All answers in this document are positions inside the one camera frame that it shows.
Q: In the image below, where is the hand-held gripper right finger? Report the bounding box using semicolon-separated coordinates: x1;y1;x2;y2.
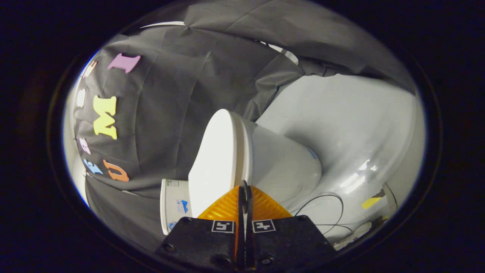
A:
245;180;338;271

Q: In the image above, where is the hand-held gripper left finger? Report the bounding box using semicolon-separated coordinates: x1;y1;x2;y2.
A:
155;181;245;271

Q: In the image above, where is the white toilet lid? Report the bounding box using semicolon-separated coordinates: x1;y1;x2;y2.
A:
188;109;250;218

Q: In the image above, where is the yellow tape strip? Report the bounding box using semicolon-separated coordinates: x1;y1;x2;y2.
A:
361;196;384;210

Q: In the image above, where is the black backdrop cloth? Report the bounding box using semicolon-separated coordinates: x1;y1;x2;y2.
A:
71;0;417;251

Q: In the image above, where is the thin black cable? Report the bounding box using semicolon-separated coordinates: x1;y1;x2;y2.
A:
294;193;354;236

